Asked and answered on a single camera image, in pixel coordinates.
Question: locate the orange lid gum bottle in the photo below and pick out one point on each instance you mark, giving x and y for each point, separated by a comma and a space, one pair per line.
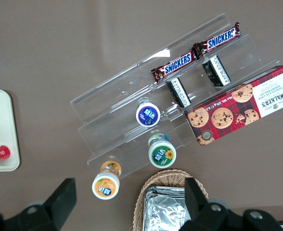
106, 186

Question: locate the small black white box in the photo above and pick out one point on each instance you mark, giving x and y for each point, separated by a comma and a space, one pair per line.
217, 71
179, 92

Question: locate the beige plastic tray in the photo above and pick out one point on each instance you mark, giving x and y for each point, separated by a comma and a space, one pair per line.
2, 125

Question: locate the blue lid gum bottle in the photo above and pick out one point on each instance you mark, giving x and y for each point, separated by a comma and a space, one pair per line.
148, 115

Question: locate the green lid gum bottle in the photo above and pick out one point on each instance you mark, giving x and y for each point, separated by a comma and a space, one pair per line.
162, 154

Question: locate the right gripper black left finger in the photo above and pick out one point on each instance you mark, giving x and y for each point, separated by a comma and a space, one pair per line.
59, 204

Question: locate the Snickers chocolate bar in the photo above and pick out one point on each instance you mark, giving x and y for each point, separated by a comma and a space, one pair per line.
218, 39
175, 65

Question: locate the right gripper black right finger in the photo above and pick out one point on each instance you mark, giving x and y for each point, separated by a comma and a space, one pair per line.
196, 202

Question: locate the red Walkers cookie box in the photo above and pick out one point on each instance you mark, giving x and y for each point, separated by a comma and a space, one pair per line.
242, 106

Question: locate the aluminium foil tray stack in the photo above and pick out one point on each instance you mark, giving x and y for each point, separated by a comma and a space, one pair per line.
163, 209

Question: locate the clear acrylic step shelf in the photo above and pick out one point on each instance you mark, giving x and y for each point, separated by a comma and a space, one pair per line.
112, 96

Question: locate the oval light wicker basket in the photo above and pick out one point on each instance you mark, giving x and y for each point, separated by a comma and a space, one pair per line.
165, 176

